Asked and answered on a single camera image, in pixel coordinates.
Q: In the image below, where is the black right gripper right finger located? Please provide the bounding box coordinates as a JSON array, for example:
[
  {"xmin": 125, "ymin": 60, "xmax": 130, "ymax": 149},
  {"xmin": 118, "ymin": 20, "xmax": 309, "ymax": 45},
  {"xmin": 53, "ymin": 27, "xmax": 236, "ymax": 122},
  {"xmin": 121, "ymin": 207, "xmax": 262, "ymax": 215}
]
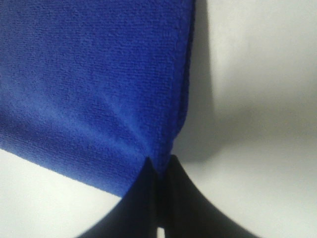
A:
[{"xmin": 158, "ymin": 155, "xmax": 255, "ymax": 238}]

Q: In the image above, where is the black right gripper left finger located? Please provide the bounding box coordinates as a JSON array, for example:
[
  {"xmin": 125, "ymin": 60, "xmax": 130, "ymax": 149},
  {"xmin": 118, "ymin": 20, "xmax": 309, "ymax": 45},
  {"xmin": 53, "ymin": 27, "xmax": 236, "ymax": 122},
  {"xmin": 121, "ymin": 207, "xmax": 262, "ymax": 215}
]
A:
[{"xmin": 79, "ymin": 158, "xmax": 157, "ymax": 238}]

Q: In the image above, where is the blue microfiber towel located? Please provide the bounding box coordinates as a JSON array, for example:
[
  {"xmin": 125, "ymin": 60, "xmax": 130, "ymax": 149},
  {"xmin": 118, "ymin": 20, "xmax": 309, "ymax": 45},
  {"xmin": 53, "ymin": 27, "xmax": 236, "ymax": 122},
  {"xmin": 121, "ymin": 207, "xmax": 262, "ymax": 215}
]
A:
[{"xmin": 0, "ymin": 0, "xmax": 195, "ymax": 196}]

